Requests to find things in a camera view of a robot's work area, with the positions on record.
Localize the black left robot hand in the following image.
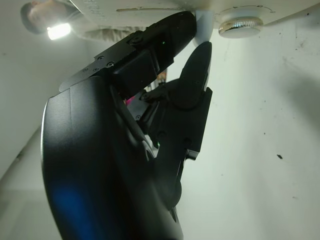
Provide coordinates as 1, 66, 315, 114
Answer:
39, 11, 214, 240

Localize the white two-slot toaster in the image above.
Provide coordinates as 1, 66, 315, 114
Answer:
68, 0, 320, 26

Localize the chrome toaster dial knob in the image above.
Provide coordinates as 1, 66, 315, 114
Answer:
217, 14, 265, 40

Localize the person in white jacket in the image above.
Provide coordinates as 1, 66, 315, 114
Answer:
19, 0, 151, 41

